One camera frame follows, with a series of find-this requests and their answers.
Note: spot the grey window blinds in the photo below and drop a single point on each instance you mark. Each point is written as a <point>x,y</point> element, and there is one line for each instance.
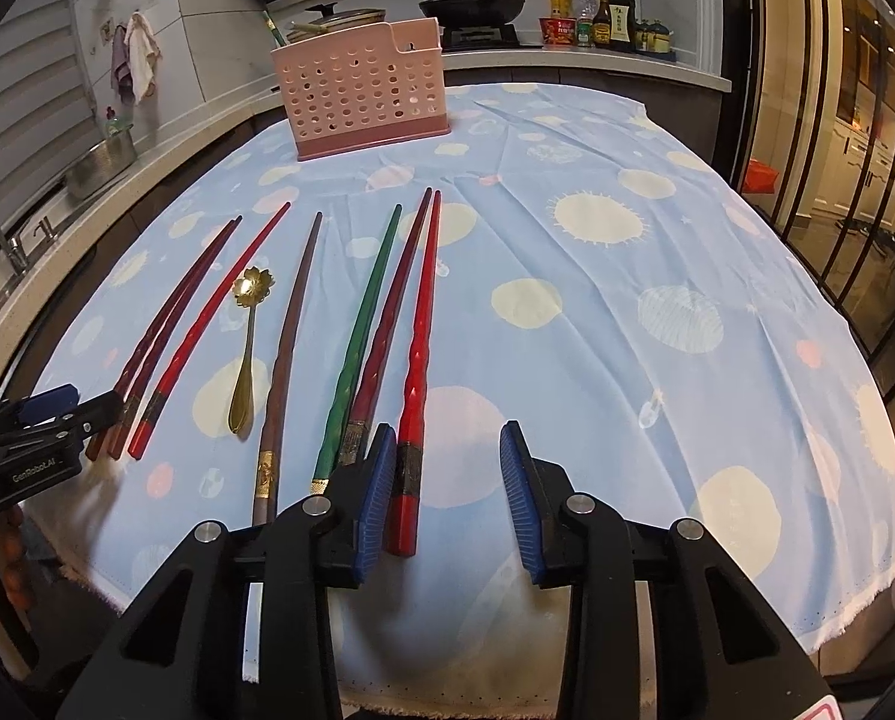
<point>20,52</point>

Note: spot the white hanging towel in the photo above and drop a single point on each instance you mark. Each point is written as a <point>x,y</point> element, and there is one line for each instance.
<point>144,52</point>

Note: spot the pink perforated utensil basket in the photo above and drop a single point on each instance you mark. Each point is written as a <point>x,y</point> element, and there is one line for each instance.
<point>357,90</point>

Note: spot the beige pan with glass lid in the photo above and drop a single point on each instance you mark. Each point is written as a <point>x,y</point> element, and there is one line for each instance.
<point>342,19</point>

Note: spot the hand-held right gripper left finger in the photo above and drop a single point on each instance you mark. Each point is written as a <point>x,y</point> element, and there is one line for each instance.
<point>372,510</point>

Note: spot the yellow seasoning packet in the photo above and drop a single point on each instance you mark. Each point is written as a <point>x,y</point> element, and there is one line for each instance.
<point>560,4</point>

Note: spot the black wok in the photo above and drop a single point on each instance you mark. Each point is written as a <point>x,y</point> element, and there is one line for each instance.
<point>477,7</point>

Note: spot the green dish soap bottle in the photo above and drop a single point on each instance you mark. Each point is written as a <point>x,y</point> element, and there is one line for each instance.
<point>116,124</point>

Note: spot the wall power socket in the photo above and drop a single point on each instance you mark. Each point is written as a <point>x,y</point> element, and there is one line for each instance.
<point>107,30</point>

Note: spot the person's left hand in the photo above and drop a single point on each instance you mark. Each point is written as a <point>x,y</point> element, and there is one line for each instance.
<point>5,562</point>

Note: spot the clear plastic bottle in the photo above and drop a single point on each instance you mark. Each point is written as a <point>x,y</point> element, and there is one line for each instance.
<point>586,4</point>

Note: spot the brown chopstick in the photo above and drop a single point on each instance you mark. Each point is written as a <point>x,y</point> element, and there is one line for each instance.
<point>290,360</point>

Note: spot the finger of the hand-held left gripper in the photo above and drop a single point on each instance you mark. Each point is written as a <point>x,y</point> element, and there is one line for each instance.
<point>99,406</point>
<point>50,401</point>

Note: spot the green chopstick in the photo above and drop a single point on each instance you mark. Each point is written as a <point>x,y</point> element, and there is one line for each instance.
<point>361,345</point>

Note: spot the blue spice jar set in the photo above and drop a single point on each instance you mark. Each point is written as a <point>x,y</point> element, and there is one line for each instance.
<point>656,39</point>

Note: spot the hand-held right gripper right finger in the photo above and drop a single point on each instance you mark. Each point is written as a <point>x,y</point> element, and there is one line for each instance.
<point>522,517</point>

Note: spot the blue spotted tablecloth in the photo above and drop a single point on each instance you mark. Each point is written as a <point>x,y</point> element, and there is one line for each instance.
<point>605,360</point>

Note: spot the dark red gold-banded chopstick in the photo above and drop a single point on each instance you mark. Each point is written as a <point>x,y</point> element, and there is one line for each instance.
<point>391,322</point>

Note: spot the sliding glass door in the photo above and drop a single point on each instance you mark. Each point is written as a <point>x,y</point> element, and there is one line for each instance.
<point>830,90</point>

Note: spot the red object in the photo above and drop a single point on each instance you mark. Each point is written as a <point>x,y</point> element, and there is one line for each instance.
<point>762,176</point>

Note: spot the red instant noodle cup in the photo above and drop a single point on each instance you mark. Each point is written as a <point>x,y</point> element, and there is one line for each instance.
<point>560,31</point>

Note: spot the dark soy sauce bottle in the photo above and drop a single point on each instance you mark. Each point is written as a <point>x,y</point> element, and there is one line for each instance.
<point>622,22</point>

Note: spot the purple hanging towel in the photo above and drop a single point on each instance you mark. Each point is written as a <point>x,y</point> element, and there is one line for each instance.
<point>120,56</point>

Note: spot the gold flower spoon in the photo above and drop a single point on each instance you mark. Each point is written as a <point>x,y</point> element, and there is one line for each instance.
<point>242,409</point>

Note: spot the bright red chopstick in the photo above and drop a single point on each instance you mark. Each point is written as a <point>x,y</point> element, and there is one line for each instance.
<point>200,337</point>
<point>421,360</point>

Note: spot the small green-capped jar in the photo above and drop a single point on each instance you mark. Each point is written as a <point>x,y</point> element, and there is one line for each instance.
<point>585,34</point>

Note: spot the black gas stove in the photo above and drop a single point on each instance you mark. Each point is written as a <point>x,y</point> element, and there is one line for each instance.
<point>485,36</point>

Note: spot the yellow-capped sauce bottle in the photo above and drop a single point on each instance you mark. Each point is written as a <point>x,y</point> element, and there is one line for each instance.
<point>603,19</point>

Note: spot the steel pot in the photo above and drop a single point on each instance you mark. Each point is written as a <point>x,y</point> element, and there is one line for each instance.
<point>102,165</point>

